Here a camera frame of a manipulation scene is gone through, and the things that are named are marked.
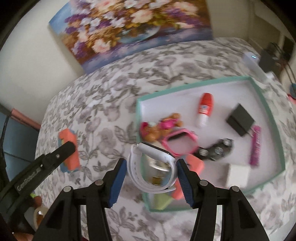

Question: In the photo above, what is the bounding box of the white charger cube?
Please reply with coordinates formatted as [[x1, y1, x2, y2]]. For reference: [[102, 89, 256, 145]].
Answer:
[[225, 164, 251, 188]]

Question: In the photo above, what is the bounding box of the black toy car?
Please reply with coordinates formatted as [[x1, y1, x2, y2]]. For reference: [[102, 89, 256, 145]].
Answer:
[[193, 138, 234, 161]]

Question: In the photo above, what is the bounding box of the purple pen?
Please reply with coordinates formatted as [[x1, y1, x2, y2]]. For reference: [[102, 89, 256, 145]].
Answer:
[[249, 126, 261, 167]]

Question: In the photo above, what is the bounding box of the white smartwatch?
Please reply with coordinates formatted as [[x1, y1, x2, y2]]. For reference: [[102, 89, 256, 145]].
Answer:
[[127, 143, 177, 194]]

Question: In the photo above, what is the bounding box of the black charger block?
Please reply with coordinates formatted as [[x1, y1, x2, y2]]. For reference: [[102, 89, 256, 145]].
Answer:
[[226, 103, 255, 137]]

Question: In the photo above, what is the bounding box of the pink puppy figurine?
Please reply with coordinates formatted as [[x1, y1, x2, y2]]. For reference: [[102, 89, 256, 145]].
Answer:
[[139, 113, 183, 143]]

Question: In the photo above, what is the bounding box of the cream plastic toy piece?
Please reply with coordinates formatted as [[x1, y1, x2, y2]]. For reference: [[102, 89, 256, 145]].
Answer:
[[142, 154, 172, 186]]

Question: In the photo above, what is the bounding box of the teal rimmed white tray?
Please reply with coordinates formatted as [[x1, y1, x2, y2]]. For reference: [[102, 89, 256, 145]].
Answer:
[[135, 75, 286, 212]]

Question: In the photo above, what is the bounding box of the grey floral blanket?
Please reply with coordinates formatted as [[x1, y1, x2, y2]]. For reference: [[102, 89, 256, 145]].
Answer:
[[35, 38, 295, 236]]

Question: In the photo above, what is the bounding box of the black plugged adapter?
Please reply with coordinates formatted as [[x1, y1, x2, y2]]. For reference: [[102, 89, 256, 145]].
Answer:
[[259, 50, 278, 73]]

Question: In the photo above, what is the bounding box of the floral canvas painting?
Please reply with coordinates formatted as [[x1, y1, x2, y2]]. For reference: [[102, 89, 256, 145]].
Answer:
[[49, 0, 213, 73]]

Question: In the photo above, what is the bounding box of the white shelf unit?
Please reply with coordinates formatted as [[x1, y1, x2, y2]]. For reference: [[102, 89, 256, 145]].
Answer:
[[248, 1, 294, 52]]

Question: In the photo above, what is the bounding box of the black cable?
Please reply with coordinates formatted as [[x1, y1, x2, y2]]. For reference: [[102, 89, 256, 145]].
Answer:
[[270, 43, 296, 84]]

